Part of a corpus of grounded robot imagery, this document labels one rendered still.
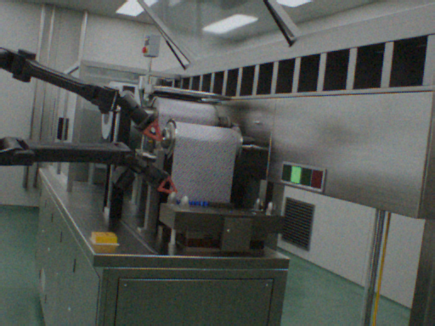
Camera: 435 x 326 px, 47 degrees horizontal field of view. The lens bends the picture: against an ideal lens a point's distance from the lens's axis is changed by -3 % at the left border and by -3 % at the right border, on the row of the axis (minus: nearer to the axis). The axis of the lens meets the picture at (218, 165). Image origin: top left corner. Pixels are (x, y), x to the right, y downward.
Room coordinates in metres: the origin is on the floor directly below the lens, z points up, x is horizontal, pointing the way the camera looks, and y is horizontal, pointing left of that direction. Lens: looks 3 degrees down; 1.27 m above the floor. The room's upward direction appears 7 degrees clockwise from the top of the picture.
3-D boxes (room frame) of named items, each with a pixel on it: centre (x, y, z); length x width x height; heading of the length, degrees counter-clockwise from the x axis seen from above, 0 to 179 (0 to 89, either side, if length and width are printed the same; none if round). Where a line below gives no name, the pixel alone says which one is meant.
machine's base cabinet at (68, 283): (2.74, 0.51, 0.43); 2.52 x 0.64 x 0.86; 23
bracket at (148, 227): (1.87, 0.24, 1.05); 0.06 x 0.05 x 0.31; 113
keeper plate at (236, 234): (1.68, -0.09, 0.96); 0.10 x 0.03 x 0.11; 113
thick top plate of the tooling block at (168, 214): (1.76, -0.03, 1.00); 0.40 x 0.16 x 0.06; 113
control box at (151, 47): (2.37, 0.38, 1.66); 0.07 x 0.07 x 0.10; 31
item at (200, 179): (1.85, 0.05, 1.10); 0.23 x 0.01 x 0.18; 113
